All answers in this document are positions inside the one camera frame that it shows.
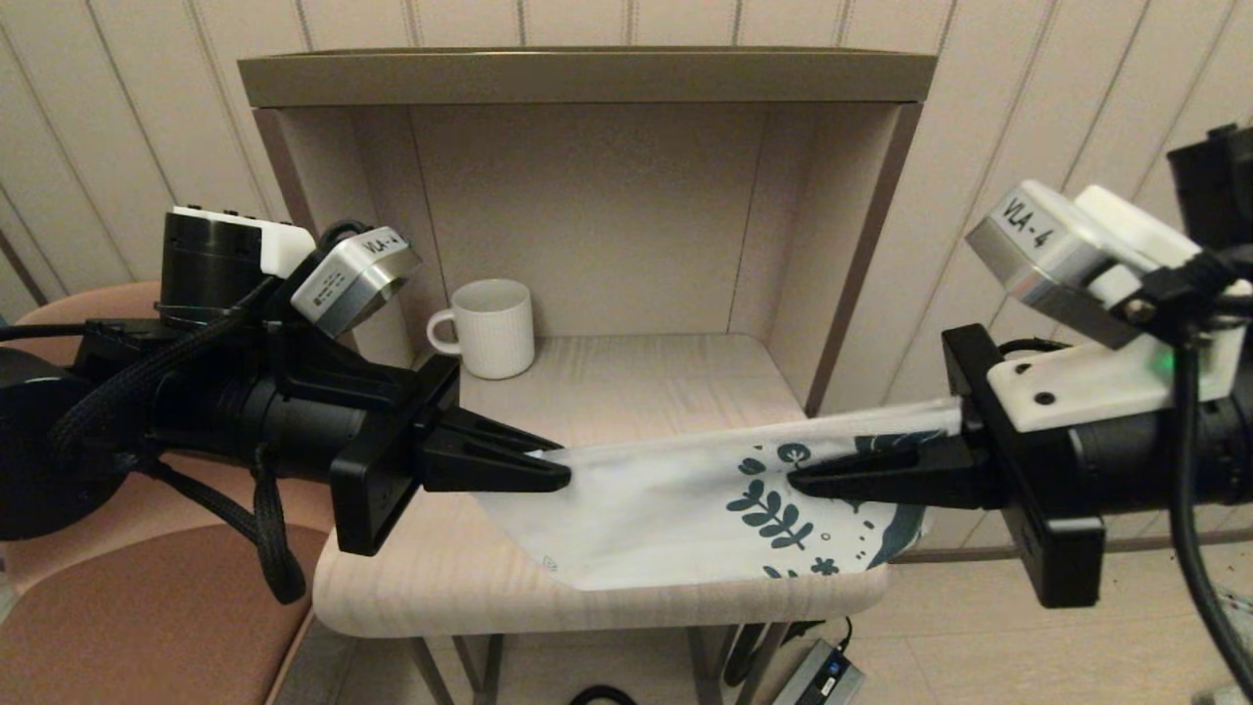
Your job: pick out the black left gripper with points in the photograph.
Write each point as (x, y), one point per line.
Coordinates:
(382, 470)

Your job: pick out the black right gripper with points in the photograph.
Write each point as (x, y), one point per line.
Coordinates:
(1067, 470)

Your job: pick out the white leaf-print zip pouch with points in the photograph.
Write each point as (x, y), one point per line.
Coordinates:
(666, 499)

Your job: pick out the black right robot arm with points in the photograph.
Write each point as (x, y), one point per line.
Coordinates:
(1214, 176)

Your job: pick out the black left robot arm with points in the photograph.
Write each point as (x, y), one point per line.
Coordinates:
(206, 264)

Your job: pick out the white ribbed ceramic mug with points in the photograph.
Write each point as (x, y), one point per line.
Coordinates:
(494, 333)

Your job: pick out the silver power adapter box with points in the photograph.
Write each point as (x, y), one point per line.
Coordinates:
(817, 678)

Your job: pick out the black round floor object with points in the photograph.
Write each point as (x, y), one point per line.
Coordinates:
(602, 697)

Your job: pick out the brown upholstered chair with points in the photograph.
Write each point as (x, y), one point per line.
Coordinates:
(147, 627)

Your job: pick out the beige wooden hutch desk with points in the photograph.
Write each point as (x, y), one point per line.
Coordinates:
(587, 78)

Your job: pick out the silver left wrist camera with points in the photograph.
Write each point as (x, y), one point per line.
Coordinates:
(352, 279)

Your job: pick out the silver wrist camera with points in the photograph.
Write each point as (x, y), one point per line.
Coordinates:
(1038, 245)
(352, 279)

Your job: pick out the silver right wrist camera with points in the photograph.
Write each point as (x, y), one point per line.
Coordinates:
(1038, 245)

